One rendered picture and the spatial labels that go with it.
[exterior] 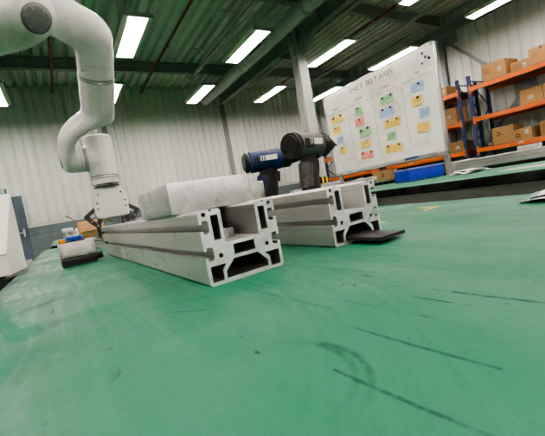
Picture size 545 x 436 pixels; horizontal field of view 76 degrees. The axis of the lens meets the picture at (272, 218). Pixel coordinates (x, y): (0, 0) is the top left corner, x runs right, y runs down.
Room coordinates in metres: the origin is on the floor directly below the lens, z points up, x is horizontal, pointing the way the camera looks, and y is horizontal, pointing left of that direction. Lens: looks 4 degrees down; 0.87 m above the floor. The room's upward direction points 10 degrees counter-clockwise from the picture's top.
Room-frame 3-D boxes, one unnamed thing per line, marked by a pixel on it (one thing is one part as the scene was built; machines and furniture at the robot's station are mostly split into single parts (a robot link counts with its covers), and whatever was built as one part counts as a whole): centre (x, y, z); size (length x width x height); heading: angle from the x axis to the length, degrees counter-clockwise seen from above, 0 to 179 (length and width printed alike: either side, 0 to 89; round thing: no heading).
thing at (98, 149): (1.12, 0.51, 1.09); 0.09 x 0.08 x 0.13; 124
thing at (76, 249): (0.91, 0.51, 0.81); 0.10 x 0.08 x 0.06; 123
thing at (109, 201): (1.12, 0.51, 0.94); 0.10 x 0.07 x 0.11; 123
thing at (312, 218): (0.84, 0.10, 0.82); 0.80 x 0.10 x 0.09; 33
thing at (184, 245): (0.74, 0.26, 0.82); 0.80 x 0.10 x 0.09; 33
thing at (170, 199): (0.53, 0.12, 0.87); 0.16 x 0.11 x 0.07; 33
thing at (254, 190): (0.84, 0.10, 0.87); 0.16 x 0.11 x 0.07; 33
